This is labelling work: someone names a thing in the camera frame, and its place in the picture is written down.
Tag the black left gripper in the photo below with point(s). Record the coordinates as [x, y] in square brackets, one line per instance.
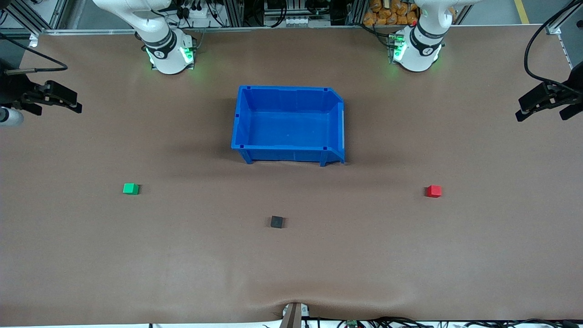
[575, 82]

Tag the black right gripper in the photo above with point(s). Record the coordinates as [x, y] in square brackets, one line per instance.
[12, 88]

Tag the green cube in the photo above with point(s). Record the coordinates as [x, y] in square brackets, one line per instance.
[130, 189]

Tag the red cube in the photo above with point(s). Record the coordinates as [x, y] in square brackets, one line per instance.
[433, 191]

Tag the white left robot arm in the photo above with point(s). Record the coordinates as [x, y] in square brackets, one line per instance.
[419, 50]

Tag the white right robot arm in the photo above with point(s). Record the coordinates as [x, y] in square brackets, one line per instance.
[164, 50]

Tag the black cube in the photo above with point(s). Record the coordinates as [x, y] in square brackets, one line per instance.
[276, 222]

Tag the white power strip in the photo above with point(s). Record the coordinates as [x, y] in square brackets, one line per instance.
[196, 11]

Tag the orange objects pile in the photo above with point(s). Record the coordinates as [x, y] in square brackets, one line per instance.
[387, 13]

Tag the blue plastic storage bin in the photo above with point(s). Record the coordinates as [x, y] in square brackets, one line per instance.
[287, 127]

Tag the brown table mat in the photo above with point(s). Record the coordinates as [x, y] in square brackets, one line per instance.
[291, 264]

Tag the aluminium frame profile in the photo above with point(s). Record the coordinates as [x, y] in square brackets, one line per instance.
[27, 13]
[558, 23]

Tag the aluminium table edge rail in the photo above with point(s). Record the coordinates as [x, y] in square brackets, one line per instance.
[273, 28]

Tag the brown camera mount post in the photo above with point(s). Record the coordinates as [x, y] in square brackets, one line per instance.
[294, 316]

